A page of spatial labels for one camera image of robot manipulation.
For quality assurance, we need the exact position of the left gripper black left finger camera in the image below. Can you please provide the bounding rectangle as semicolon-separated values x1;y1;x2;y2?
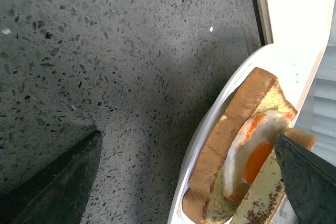
1;131;102;223

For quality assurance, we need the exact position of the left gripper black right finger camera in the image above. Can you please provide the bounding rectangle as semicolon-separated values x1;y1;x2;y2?
275;134;335;223

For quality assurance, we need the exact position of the bread slice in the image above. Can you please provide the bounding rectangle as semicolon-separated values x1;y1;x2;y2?
182;68;297;223
230;127;318;224

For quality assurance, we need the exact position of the white round plate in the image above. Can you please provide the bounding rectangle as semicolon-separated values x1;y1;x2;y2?
167;42;335;223

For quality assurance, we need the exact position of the fried egg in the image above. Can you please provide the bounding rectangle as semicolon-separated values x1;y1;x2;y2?
223;110;293;201

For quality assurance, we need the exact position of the beige rabbit tray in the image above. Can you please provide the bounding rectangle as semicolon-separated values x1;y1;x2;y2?
246;0;336;46

